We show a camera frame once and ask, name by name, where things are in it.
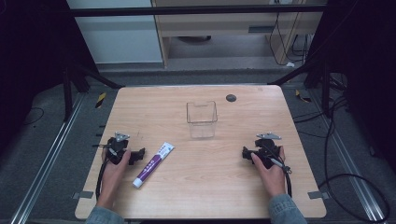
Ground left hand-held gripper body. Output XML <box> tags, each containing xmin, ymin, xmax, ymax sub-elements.
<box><xmin>106</xmin><ymin>132</ymin><xmax>132</xmax><ymax>166</ymax></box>

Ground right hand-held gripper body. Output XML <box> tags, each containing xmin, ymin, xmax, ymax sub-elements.
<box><xmin>253</xmin><ymin>132</ymin><xmax>283</xmax><ymax>170</ymax></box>

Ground purple and white toothpaste tube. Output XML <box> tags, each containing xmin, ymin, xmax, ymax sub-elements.
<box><xmin>132</xmin><ymin>141</ymin><xmax>176</xmax><ymax>189</ymax></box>

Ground clear plastic square container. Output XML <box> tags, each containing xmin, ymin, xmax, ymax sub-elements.
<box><xmin>186</xmin><ymin>100</ymin><xmax>219</xmax><ymax>140</ymax></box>

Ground person's right hand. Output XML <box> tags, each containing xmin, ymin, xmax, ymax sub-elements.
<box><xmin>250</xmin><ymin>145</ymin><xmax>288</xmax><ymax>198</ymax></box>

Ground person's left hand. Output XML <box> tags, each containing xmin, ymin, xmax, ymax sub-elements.
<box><xmin>96</xmin><ymin>148</ymin><xmax>133</xmax><ymax>210</ymax></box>

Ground yellow and black tape strip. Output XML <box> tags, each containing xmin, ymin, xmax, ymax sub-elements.
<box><xmin>94</xmin><ymin>91</ymin><xmax>107</xmax><ymax>109</ymax></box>
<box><xmin>294</xmin><ymin>89</ymin><xmax>312</xmax><ymax>104</ymax></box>

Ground black metal stand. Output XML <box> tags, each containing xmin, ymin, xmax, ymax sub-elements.
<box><xmin>61</xmin><ymin>59</ymin><xmax>125</xmax><ymax>123</ymax></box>
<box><xmin>268</xmin><ymin>55</ymin><xmax>349</xmax><ymax>119</ymax></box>

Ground white cabinet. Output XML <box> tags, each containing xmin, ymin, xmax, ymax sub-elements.
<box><xmin>65</xmin><ymin>0</ymin><xmax>164</xmax><ymax>65</ymax></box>

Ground light wooden desk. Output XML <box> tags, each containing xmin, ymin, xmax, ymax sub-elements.
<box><xmin>150</xmin><ymin>0</ymin><xmax>325</xmax><ymax>68</ymax></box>

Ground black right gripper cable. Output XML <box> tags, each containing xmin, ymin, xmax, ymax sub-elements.
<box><xmin>268</xmin><ymin>146</ymin><xmax>293</xmax><ymax>199</ymax></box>

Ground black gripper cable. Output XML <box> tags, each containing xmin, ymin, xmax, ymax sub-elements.
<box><xmin>94</xmin><ymin>143</ymin><xmax>112</xmax><ymax>201</ymax></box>
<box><xmin>268</xmin><ymin>146</ymin><xmax>293</xmax><ymax>199</ymax></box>

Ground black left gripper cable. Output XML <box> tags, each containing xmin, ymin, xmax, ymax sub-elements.
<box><xmin>94</xmin><ymin>143</ymin><xmax>112</xmax><ymax>201</ymax></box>

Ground grey metal table bracket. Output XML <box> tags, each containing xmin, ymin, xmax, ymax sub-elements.
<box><xmin>72</xmin><ymin>190</ymin><xmax>94</xmax><ymax>201</ymax></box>
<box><xmin>307</xmin><ymin>190</ymin><xmax>331</xmax><ymax>201</ymax></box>

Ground silver floor rail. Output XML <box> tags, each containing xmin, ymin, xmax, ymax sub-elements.
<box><xmin>307</xmin><ymin>90</ymin><xmax>387</xmax><ymax>223</ymax></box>
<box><xmin>8</xmin><ymin>92</ymin><xmax>87</xmax><ymax>224</ymax></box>

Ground thin black floor cable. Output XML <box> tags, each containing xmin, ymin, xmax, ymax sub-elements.
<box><xmin>23</xmin><ymin>106</ymin><xmax>45</xmax><ymax>126</ymax></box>

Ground long black floor cable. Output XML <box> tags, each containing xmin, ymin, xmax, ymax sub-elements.
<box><xmin>292</xmin><ymin>96</ymin><xmax>391</xmax><ymax>224</ymax></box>

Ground black hanging desk cables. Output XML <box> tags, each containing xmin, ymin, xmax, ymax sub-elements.
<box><xmin>268</xmin><ymin>0</ymin><xmax>312</xmax><ymax>67</ymax></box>

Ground black horizontal frame bar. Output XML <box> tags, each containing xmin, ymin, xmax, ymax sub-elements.
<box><xmin>69</xmin><ymin>4</ymin><xmax>328</xmax><ymax>18</ymax></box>

